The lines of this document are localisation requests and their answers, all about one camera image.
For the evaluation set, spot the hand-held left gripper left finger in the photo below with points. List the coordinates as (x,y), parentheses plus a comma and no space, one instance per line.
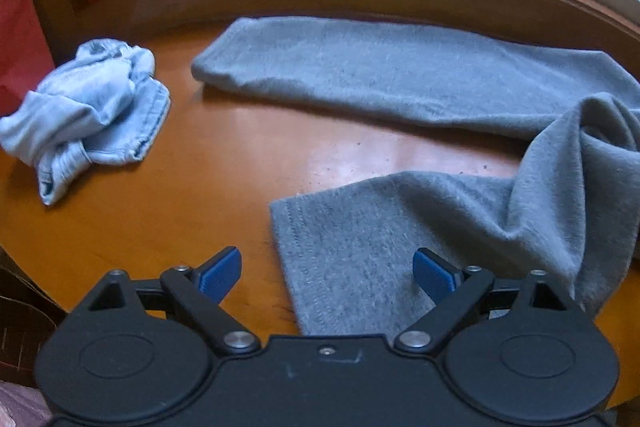
(220,274)

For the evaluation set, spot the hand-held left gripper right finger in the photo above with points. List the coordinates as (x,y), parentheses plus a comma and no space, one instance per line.
(435,277)

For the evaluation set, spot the grey sweatpants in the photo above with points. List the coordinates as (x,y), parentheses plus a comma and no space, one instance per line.
(400,72)

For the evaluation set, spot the light blue denim garment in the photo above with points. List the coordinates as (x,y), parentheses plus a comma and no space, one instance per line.
(85,107)

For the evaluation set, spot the red bag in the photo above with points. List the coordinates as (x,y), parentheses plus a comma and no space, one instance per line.
(20,37)

